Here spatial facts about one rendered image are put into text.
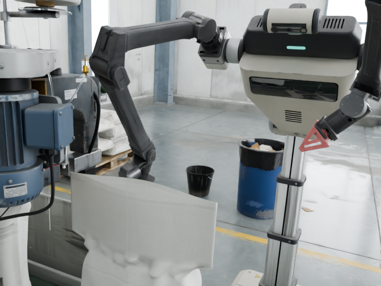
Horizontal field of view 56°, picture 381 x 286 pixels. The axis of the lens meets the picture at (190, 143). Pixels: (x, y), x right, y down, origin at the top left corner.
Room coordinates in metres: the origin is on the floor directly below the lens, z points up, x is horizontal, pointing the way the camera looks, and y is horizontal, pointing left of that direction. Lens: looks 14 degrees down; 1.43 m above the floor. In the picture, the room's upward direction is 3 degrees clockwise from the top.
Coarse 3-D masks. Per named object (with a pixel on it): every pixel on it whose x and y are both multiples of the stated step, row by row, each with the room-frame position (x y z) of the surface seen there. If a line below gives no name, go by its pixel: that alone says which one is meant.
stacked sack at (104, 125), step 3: (102, 120) 4.07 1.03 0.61; (105, 120) 4.10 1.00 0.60; (102, 123) 3.94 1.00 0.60; (105, 123) 3.98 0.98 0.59; (108, 123) 4.03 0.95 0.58; (111, 123) 4.07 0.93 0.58; (99, 126) 3.87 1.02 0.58; (102, 126) 3.91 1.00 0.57; (105, 126) 3.96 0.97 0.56; (108, 126) 4.01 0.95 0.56; (111, 126) 4.06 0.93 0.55; (114, 126) 4.12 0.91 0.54; (99, 129) 3.86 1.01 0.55; (102, 129) 3.90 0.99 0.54; (105, 129) 3.97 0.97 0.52; (108, 129) 4.04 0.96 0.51
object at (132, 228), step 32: (96, 192) 1.00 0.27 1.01; (128, 192) 0.93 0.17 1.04; (160, 192) 0.99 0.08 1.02; (96, 224) 1.00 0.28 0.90; (128, 224) 0.93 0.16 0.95; (160, 224) 0.91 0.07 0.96; (192, 224) 0.90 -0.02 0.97; (96, 256) 0.98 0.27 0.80; (128, 256) 0.92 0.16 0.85; (160, 256) 0.91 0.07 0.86; (192, 256) 0.90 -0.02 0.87
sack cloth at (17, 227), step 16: (0, 208) 1.17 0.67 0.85; (16, 208) 1.19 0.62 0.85; (0, 224) 1.16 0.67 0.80; (16, 224) 1.21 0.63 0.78; (0, 240) 1.17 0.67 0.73; (16, 240) 1.21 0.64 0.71; (0, 256) 1.16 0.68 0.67; (16, 256) 1.21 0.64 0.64; (0, 272) 1.16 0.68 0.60; (16, 272) 1.21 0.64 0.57
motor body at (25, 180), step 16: (0, 96) 0.70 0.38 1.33; (16, 96) 0.72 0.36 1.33; (32, 96) 0.76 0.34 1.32; (0, 112) 0.71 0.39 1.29; (16, 112) 0.73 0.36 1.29; (0, 128) 0.71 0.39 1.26; (16, 128) 0.73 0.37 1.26; (0, 144) 0.71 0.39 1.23; (16, 144) 0.73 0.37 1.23; (0, 160) 0.70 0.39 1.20; (16, 160) 0.71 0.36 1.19; (32, 160) 0.76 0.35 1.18; (0, 176) 0.70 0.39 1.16; (16, 176) 0.71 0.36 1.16; (32, 176) 0.74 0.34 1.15; (0, 192) 0.70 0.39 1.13; (16, 192) 0.71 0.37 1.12; (32, 192) 0.74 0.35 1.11
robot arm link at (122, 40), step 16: (112, 32) 0.95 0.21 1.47; (128, 32) 0.98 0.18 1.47; (144, 32) 1.03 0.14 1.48; (160, 32) 1.08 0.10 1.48; (176, 32) 1.14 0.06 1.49; (192, 32) 1.19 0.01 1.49; (208, 32) 1.22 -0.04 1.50; (96, 48) 0.97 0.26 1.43; (112, 48) 0.94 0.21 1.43; (128, 48) 0.99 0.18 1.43; (96, 64) 0.96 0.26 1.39; (112, 64) 0.94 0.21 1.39; (112, 80) 0.96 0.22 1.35
